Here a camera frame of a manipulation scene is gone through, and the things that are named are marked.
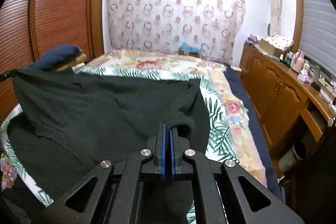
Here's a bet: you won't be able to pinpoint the grey window blind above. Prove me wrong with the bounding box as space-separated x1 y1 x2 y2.
297 0 336 75

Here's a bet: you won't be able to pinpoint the cardboard box with blue cloth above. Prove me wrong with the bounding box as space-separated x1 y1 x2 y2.
178 42 201 58

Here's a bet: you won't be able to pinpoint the wooden sideboard cabinet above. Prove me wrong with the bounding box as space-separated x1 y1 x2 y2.
240 42 336 180

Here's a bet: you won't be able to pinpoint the row of small bottles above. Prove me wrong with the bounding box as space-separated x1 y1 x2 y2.
280 52 294 67

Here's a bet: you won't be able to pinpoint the pink tissue box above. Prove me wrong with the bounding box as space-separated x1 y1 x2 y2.
298 69 311 83

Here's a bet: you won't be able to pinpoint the white waste bin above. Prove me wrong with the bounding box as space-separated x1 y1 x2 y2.
278 145 306 172

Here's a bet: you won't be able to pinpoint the wooden louvered wardrobe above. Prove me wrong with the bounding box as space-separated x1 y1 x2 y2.
0 0 105 125

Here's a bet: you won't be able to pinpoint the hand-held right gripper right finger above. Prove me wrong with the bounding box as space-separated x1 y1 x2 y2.
170 127 305 224

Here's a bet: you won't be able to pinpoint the black printed t-shirt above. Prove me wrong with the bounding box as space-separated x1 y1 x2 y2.
8 69 210 224

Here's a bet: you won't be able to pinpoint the navy bed sheet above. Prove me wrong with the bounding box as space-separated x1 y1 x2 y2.
223 64 282 201

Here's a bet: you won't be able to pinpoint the navy folded clothes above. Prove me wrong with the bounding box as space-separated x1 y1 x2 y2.
26 43 82 72

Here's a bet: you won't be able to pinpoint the pink thermos jug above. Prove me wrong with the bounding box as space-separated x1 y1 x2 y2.
291 49 305 73

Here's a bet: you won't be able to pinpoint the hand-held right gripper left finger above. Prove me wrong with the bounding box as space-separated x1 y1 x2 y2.
43 123 166 224

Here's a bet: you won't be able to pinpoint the sheer circle-patterned curtain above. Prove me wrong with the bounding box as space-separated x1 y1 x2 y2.
104 0 246 63

